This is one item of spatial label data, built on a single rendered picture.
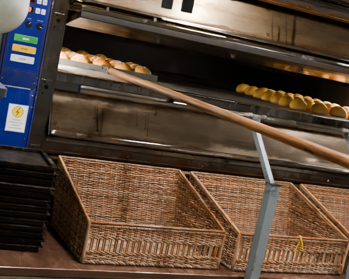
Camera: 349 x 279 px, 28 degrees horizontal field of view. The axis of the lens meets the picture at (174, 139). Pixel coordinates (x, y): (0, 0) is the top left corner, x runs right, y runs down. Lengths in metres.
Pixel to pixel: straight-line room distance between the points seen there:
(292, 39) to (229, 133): 0.51
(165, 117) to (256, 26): 0.56
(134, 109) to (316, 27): 0.95
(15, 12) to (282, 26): 1.87
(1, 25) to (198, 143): 1.67
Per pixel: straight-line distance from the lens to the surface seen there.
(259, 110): 3.16
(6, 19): 1.49
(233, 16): 3.04
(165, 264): 2.56
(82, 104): 2.82
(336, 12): 3.34
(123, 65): 3.28
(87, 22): 2.69
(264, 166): 2.61
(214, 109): 2.24
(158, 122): 2.95
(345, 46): 3.38
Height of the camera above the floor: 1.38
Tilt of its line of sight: 8 degrees down
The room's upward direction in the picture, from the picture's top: 12 degrees clockwise
